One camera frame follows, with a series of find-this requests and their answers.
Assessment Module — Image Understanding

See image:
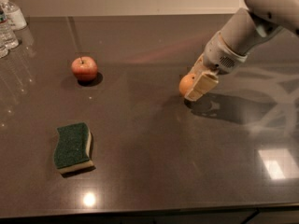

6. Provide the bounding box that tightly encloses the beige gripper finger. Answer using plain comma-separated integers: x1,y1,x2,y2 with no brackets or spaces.
184,71,219,101
189,55,206,76

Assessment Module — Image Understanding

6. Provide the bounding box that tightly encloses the orange fruit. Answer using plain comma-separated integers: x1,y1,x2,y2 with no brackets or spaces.
178,73,195,96

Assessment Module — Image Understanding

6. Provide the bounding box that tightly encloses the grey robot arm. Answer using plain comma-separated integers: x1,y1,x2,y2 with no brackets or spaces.
178,0,299,102

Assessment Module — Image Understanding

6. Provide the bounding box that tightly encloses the red apple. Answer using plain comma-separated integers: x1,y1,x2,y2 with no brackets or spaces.
71,56,98,82

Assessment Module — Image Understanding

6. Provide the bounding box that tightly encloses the green and yellow sponge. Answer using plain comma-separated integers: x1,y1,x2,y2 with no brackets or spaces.
53,122,94,175

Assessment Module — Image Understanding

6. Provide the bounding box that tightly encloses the white pump sanitizer bottle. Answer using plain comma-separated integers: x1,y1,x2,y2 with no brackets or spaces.
0,0,27,31

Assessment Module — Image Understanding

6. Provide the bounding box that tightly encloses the clear plastic water bottle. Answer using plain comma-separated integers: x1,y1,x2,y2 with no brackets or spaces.
0,8,19,49

